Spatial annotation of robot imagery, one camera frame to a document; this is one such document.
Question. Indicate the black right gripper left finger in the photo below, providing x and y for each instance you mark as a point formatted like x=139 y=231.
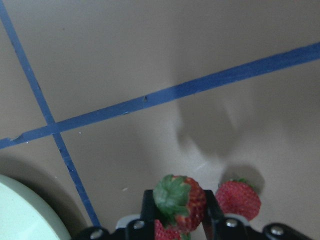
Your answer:
x=143 y=228

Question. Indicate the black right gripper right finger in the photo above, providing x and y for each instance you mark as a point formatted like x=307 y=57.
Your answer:
x=220 y=226

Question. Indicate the red strawberry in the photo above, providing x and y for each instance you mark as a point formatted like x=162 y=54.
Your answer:
x=160 y=233
x=237 y=196

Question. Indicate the strawberry with green top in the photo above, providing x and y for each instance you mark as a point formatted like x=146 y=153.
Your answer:
x=181 y=203

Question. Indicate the light green plate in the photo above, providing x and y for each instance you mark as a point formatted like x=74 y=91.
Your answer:
x=24 y=215

